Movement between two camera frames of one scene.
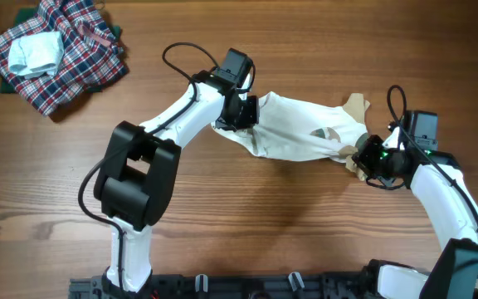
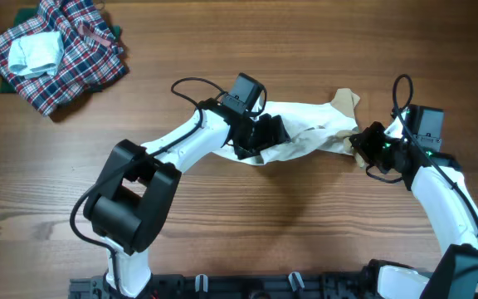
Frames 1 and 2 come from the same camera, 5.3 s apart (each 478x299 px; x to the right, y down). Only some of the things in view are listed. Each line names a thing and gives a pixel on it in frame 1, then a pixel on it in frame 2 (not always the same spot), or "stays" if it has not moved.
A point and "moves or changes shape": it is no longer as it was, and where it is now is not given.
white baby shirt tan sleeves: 289,129 moves or changes shape
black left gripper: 251,118 to 272,134
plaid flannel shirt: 92,54 stays
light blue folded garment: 36,55 stays
